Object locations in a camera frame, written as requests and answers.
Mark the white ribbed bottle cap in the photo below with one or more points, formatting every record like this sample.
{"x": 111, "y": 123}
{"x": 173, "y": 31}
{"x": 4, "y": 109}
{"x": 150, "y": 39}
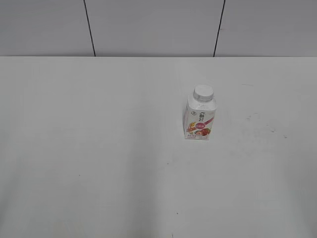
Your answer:
{"x": 203, "y": 93}

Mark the white yili changqing yogurt bottle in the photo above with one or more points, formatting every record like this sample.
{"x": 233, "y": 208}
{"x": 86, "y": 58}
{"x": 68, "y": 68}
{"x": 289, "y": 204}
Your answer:
{"x": 198, "y": 119}

